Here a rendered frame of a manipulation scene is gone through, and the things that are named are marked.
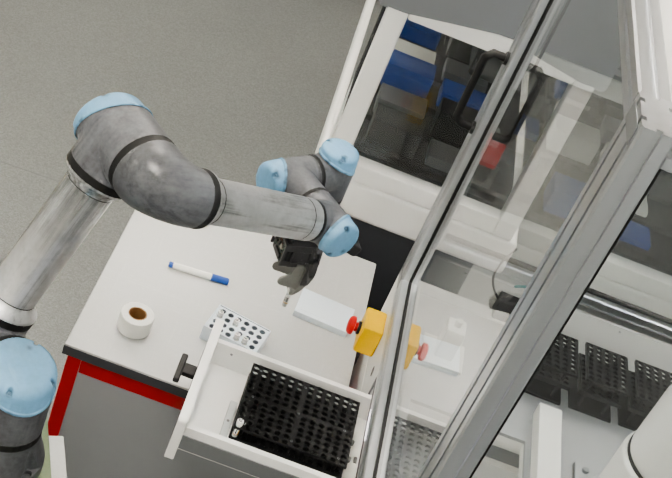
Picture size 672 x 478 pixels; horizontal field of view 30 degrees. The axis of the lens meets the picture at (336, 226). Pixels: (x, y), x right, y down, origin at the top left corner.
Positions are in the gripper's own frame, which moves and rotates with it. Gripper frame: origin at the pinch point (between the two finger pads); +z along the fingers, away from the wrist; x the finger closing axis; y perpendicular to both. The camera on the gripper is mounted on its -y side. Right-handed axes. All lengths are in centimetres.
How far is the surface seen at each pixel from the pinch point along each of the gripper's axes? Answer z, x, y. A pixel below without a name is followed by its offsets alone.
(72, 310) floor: 98, -90, 14
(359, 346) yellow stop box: 12.8, 3.6, -17.9
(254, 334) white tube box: 18.9, -4.9, 1.8
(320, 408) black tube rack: 8.4, 24.5, -1.5
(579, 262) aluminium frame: -82, 81, 14
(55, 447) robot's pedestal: 22, 22, 46
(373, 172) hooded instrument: 4, -45, -33
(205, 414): 14.7, 20.8, 19.1
